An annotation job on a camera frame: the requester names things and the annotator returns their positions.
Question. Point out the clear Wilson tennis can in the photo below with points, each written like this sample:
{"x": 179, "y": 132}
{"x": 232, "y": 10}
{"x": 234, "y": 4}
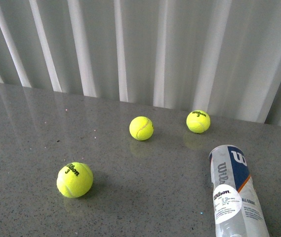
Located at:
{"x": 237, "y": 210}

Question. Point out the white pleated curtain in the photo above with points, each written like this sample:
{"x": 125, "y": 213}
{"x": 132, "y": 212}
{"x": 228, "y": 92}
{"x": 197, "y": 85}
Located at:
{"x": 220, "y": 56}

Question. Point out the middle yellow tennis ball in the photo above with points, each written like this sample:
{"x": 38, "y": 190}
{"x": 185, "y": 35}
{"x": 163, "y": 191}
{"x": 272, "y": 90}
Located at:
{"x": 141, "y": 128}

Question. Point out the near-left Wilson tennis ball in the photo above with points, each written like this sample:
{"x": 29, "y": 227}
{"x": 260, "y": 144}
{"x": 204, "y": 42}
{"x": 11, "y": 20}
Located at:
{"x": 74, "y": 180}

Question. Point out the far Wilson tennis ball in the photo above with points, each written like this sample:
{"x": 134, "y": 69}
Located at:
{"x": 198, "y": 121}

